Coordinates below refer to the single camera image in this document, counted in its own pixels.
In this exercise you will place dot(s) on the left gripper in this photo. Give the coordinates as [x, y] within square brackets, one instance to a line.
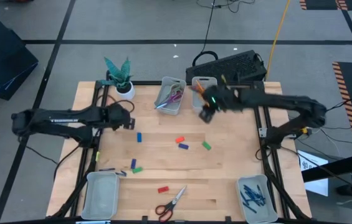
[116, 116]

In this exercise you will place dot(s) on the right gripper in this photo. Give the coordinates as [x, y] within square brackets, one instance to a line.
[222, 98]

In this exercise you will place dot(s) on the blue eraser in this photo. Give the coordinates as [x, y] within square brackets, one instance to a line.
[133, 164]
[139, 137]

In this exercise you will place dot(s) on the yellow eraser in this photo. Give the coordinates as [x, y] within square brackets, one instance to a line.
[97, 156]

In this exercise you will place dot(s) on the green eraser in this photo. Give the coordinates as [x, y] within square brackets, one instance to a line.
[137, 170]
[206, 145]

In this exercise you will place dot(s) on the grey plastic bin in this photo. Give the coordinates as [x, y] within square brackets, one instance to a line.
[167, 83]
[196, 96]
[269, 214]
[101, 197]

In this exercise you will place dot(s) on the purple eraser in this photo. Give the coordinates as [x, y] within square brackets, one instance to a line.
[183, 146]

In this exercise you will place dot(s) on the red eraser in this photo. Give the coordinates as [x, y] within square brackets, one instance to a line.
[163, 189]

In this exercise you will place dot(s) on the large black red scissors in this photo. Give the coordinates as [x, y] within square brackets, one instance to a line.
[172, 203]

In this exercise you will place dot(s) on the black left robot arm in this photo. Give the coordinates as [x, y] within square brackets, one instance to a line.
[63, 119]

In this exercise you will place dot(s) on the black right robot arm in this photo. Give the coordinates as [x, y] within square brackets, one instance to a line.
[281, 101]

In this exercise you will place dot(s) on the snake plant in white pot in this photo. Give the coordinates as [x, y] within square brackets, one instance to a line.
[126, 93]

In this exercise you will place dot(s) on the white paper sheet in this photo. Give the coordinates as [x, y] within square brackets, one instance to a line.
[319, 186]

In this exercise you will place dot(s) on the dark folded case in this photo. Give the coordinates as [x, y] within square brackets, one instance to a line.
[1, 56]

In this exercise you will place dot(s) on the black stand beam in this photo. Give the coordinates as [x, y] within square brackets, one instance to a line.
[344, 166]

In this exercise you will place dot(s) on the black table frame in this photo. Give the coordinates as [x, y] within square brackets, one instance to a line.
[144, 83]

